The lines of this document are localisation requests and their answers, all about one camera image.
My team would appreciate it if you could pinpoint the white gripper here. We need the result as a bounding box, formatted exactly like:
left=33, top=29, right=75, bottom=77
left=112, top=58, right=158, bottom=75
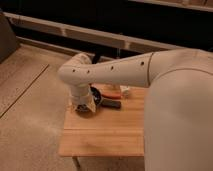
left=70, top=86, right=95, bottom=112

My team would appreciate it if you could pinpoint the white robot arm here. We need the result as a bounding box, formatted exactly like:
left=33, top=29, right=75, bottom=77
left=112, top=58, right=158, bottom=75
left=58, top=48, right=213, bottom=171

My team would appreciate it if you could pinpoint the black frying pan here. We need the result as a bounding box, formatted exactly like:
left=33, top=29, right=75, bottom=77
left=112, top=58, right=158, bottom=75
left=90, top=86, right=121, bottom=109

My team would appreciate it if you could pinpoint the orange carrot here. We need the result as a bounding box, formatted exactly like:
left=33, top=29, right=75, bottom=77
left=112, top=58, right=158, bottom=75
left=101, top=93, right=122, bottom=99

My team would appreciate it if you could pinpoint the wooden table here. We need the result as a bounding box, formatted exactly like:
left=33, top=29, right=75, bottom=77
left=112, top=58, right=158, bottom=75
left=59, top=87, right=147, bottom=166

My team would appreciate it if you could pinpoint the white plastic bottle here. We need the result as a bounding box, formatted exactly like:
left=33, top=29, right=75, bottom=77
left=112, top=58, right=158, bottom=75
left=120, top=86, right=130, bottom=97

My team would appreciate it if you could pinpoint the white metal railing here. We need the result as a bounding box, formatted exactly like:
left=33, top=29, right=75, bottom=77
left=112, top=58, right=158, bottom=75
left=4, top=12, right=182, bottom=53

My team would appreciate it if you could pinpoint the dark cabinet corner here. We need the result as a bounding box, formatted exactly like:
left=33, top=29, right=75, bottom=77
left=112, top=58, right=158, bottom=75
left=0, top=12, right=20, bottom=63

